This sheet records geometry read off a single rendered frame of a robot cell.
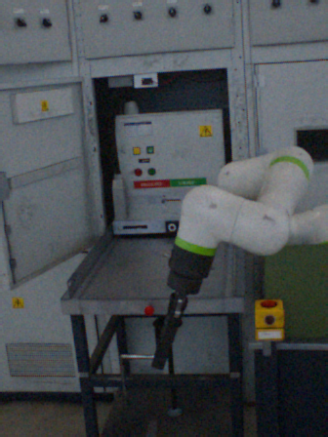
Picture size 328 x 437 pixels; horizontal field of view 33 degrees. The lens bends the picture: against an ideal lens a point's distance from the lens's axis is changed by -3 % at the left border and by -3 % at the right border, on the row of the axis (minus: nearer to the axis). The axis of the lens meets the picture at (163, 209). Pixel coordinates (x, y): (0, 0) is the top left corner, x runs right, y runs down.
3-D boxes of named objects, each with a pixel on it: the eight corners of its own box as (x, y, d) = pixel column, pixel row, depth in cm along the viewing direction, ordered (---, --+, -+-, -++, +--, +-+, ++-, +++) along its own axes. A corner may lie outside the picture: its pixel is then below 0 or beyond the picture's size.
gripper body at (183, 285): (171, 262, 128) (159, 300, 129) (170, 273, 120) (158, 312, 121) (202, 272, 128) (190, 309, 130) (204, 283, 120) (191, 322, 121)
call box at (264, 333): (283, 341, 158) (283, 308, 156) (256, 341, 159) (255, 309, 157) (281, 329, 166) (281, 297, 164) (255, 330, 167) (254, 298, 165)
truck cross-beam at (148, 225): (233, 229, 249) (233, 217, 248) (113, 234, 257) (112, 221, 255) (234, 226, 254) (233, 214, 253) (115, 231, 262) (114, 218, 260)
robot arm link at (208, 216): (195, 177, 127) (184, 178, 117) (248, 194, 124) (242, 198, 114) (178, 236, 129) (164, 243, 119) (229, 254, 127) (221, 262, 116)
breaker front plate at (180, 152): (227, 219, 249) (221, 111, 237) (118, 224, 255) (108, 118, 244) (227, 219, 250) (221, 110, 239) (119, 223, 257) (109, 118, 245)
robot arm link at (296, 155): (279, 186, 165) (266, 147, 162) (320, 176, 160) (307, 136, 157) (268, 209, 150) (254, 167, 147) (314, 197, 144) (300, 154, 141)
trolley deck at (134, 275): (245, 312, 182) (244, 296, 181) (61, 314, 191) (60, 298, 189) (243, 248, 247) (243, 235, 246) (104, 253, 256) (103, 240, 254)
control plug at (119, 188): (126, 220, 244) (122, 180, 240) (114, 220, 245) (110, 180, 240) (129, 216, 251) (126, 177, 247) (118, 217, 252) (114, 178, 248)
